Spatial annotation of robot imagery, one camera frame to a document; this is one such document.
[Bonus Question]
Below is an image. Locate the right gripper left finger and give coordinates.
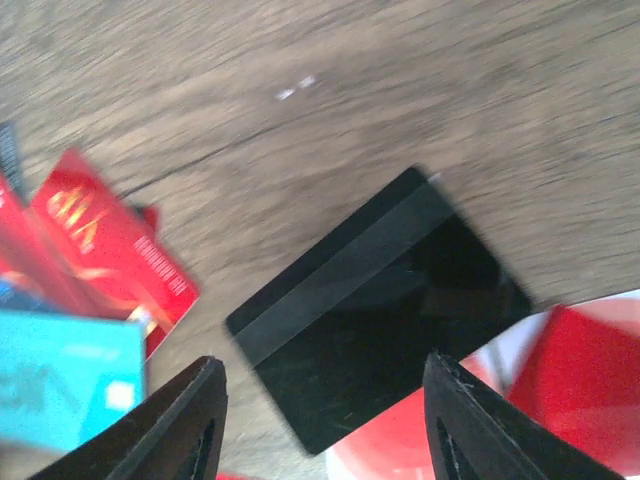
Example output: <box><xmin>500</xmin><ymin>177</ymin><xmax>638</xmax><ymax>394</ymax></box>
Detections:
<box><xmin>31</xmin><ymin>356</ymin><xmax>228</xmax><ymax>480</ymax></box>

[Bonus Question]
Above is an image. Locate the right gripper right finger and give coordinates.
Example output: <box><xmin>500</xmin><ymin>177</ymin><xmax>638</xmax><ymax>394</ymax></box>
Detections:
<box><xmin>423</xmin><ymin>352</ymin><xmax>622</xmax><ymax>480</ymax></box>

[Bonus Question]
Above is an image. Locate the white red swirl card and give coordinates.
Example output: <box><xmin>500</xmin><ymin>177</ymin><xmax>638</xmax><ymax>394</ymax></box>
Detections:
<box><xmin>327</xmin><ymin>291</ymin><xmax>639</xmax><ymax>479</ymax></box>

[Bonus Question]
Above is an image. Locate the teal VIP card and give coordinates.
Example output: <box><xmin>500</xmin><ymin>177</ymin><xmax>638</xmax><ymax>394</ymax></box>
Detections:
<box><xmin>1</xmin><ymin>310</ymin><xmax>146</xmax><ymax>452</ymax></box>

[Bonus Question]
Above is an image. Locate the black card right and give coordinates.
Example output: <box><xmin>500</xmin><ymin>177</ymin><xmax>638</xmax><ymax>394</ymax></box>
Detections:
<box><xmin>225</xmin><ymin>167</ymin><xmax>533</xmax><ymax>455</ymax></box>

